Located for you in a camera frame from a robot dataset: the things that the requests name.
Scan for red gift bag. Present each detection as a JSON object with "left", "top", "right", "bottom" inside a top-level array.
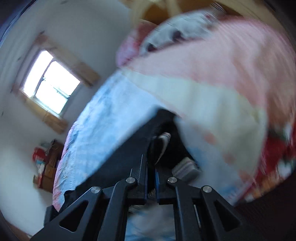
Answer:
[{"left": 32, "top": 147, "right": 47, "bottom": 162}]

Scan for left yellow curtain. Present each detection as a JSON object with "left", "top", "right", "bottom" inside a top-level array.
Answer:
[{"left": 11, "top": 84, "right": 68, "bottom": 134}]

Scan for right yellow curtain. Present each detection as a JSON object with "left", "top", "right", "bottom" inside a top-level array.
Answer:
[{"left": 34, "top": 34, "right": 100, "bottom": 87}]

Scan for brown wooden desk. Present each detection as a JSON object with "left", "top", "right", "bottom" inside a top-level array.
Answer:
[{"left": 33, "top": 140, "right": 64, "bottom": 193}]

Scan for cream wooden headboard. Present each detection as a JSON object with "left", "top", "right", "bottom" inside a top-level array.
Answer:
[{"left": 130, "top": 1, "right": 279, "bottom": 25}]

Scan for grey patterned pillow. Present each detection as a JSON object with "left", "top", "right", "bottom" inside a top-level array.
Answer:
[{"left": 139, "top": 9, "right": 225, "bottom": 56}]

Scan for yellow curtain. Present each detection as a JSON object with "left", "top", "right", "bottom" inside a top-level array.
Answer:
[
  {"left": 11, "top": 84, "right": 68, "bottom": 134},
  {"left": 34, "top": 34, "right": 100, "bottom": 87}
]

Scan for black pants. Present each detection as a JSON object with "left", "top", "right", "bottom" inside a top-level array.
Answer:
[{"left": 43, "top": 108, "right": 202, "bottom": 223}]

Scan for back window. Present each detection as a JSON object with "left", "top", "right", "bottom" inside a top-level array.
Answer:
[{"left": 21, "top": 50, "right": 80, "bottom": 115}]

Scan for blue pink bed sheet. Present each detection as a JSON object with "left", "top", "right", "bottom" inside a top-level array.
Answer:
[{"left": 53, "top": 16, "right": 295, "bottom": 208}]

